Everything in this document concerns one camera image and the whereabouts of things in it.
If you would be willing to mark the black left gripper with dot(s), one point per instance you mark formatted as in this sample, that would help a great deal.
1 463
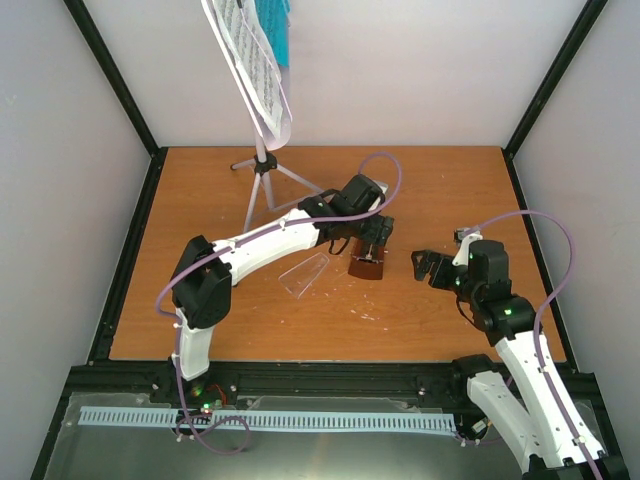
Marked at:
380 232

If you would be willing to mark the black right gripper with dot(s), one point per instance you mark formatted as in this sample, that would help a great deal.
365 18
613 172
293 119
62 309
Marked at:
438 278

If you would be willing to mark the brown wooden metronome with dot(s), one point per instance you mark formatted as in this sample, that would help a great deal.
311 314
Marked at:
367 261

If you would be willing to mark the clear plastic metronome cover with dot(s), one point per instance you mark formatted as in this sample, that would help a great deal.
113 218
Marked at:
297 280

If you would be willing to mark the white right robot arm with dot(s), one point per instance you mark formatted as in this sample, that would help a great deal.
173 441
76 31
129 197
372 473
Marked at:
539 423

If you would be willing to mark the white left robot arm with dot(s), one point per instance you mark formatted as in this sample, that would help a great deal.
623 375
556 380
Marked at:
207 271

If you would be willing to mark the white tripod music stand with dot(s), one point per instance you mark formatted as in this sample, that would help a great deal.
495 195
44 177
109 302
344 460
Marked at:
263 164

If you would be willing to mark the teal folder on stand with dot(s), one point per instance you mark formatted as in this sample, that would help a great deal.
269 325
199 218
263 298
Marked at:
273 16

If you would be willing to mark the white sheet music pages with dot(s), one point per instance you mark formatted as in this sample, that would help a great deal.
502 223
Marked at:
261 81

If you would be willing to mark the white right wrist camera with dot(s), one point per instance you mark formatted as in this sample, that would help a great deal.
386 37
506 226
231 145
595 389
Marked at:
463 238

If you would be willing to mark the black aluminium frame rail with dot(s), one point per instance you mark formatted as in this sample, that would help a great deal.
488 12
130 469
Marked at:
426 385

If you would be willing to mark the light blue cable duct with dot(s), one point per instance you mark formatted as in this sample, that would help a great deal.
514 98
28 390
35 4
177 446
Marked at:
273 421

